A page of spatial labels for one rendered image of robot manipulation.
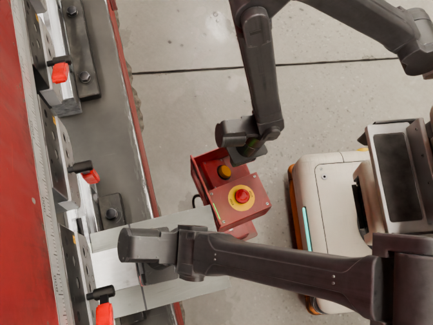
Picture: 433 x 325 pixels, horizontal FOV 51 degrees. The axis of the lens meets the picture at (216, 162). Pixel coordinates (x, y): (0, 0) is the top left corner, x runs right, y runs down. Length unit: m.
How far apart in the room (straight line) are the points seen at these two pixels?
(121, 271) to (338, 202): 1.05
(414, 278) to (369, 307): 0.06
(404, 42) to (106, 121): 0.72
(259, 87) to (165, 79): 1.39
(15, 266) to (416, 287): 0.37
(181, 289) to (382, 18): 0.63
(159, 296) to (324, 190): 1.00
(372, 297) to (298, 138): 1.71
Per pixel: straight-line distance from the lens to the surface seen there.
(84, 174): 0.80
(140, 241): 0.74
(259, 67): 0.81
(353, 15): 0.78
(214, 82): 2.21
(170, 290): 0.97
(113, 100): 1.22
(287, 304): 2.01
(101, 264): 0.99
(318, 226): 1.78
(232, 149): 1.14
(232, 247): 0.63
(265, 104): 0.92
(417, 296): 0.46
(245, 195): 1.20
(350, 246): 1.80
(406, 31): 0.88
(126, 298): 0.98
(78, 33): 1.30
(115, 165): 1.16
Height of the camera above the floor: 1.97
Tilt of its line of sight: 73 degrees down
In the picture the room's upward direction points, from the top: 10 degrees clockwise
